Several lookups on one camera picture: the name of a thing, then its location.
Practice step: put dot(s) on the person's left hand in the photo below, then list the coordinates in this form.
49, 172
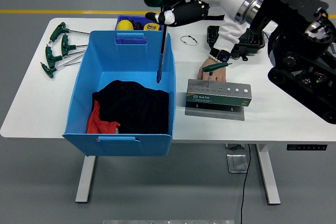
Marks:
218, 73

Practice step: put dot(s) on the grey green hex key rack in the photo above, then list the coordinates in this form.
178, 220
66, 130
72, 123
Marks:
218, 99

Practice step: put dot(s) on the large blue plastic bin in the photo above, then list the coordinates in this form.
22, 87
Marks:
126, 58

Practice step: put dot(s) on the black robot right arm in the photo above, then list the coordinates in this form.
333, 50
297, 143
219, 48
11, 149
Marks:
296, 11

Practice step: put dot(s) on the black wrist watch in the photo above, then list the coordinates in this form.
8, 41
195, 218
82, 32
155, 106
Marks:
223, 56

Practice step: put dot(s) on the black plastic housing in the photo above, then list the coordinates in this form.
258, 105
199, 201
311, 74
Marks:
252, 43

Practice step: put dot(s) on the small dark blue bin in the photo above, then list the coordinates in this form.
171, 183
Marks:
131, 19

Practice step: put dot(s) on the yellow tape measure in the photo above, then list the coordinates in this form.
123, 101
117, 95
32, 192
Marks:
151, 27

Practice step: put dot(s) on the dark brown small object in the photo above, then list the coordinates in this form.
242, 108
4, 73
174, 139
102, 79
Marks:
138, 26

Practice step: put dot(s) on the yellow ball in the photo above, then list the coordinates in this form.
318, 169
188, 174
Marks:
125, 25

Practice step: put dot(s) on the black cloth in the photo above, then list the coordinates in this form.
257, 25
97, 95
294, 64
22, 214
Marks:
136, 108

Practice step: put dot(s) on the silver floor socket plate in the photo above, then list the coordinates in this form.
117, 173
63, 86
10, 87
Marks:
237, 163

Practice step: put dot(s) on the white table leg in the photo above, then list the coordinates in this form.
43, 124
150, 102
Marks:
85, 179
267, 176

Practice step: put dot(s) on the black table control panel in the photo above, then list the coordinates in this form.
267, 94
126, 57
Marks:
307, 147

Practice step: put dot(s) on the red cloth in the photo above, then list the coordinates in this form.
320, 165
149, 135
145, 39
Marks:
97, 124

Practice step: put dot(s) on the small silver floor bracket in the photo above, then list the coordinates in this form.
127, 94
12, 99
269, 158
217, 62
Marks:
234, 145

